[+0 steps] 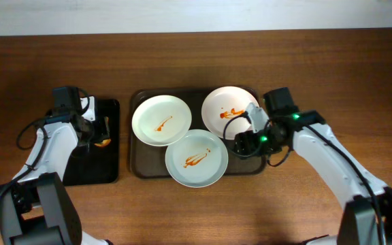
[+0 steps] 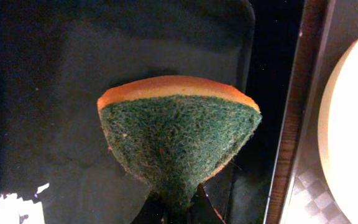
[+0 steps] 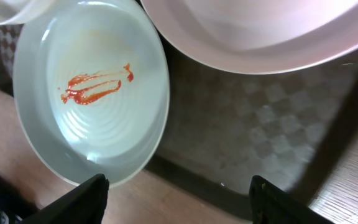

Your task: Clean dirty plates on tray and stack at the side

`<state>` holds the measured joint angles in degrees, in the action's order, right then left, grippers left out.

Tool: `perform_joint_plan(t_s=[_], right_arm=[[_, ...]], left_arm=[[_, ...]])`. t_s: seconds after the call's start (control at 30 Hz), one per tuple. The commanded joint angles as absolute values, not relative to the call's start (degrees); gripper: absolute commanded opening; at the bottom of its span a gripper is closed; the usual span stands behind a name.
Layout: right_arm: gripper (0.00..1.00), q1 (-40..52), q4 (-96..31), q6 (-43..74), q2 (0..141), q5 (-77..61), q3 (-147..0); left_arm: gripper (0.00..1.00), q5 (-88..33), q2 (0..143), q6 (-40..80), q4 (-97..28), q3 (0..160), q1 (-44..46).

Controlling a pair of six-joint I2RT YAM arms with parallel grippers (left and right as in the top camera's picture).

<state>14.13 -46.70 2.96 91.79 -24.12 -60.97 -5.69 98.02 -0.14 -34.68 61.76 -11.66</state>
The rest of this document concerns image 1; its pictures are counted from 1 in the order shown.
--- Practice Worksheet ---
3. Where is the green and orange sponge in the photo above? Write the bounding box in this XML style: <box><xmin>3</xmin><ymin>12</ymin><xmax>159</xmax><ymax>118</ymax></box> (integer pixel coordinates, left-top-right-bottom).
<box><xmin>94</xmin><ymin>116</ymin><xmax>111</xmax><ymax>148</ymax></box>

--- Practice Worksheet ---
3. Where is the pale blue plate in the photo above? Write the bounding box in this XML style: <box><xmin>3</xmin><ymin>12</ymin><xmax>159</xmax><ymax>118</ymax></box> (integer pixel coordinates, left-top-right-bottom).
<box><xmin>165</xmin><ymin>129</ymin><xmax>229</xmax><ymax>189</ymax></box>

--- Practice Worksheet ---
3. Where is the white plate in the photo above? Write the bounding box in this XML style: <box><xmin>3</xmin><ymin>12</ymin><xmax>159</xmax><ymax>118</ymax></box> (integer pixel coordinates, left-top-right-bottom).
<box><xmin>131</xmin><ymin>95</ymin><xmax>192</xmax><ymax>146</ymax></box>
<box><xmin>201</xmin><ymin>86</ymin><xmax>259</xmax><ymax>138</ymax></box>

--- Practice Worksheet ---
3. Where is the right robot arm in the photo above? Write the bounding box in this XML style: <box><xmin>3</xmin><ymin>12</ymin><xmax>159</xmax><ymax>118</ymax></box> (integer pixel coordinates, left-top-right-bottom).
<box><xmin>232</xmin><ymin>87</ymin><xmax>392</xmax><ymax>245</ymax></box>

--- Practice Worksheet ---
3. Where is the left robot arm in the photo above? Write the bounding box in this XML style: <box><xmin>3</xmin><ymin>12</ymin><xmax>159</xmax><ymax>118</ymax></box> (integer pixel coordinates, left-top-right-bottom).
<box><xmin>0</xmin><ymin>86</ymin><xmax>111</xmax><ymax>244</ymax></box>

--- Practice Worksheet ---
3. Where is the black rectangular tray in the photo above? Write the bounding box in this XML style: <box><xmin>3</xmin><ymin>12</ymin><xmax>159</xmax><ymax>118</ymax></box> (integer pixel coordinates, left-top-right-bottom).
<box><xmin>48</xmin><ymin>98</ymin><xmax>121</xmax><ymax>186</ymax></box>

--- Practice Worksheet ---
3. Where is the brown plastic serving tray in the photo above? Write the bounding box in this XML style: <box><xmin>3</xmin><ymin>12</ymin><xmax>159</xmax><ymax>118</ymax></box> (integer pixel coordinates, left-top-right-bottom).
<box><xmin>129</xmin><ymin>87</ymin><xmax>266</xmax><ymax>179</ymax></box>

